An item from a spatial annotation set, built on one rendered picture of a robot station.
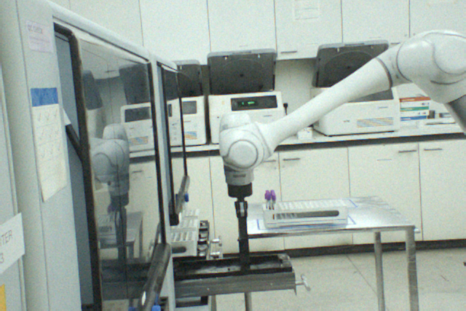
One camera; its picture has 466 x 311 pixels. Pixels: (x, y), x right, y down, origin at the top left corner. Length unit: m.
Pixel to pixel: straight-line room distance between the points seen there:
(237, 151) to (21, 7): 0.89
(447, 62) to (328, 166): 2.60
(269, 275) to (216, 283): 0.15
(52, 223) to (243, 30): 3.65
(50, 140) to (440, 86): 1.09
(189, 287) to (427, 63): 0.86
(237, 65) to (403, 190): 1.56
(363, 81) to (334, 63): 2.65
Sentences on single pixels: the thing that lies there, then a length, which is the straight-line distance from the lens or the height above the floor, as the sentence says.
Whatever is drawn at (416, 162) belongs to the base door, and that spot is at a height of 0.67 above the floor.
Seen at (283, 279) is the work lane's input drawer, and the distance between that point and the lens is 1.52.
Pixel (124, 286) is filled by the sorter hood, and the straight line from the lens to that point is 0.73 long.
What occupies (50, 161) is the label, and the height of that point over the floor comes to 1.28.
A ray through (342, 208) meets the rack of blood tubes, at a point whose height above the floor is 0.87.
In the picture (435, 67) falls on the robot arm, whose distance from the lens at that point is 1.37.
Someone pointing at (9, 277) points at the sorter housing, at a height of 1.22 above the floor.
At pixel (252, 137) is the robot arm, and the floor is 1.20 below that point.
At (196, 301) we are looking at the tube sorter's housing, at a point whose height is 0.74.
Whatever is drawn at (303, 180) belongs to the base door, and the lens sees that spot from 3.88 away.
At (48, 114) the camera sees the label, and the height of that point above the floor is 1.32.
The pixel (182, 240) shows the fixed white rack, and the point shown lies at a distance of 1.66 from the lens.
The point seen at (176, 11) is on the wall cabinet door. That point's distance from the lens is 4.10.
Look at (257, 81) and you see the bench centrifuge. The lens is 4.22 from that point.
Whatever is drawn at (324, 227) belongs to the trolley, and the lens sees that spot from 1.86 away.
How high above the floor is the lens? 1.34
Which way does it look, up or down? 6 degrees down
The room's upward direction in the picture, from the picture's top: 4 degrees counter-clockwise
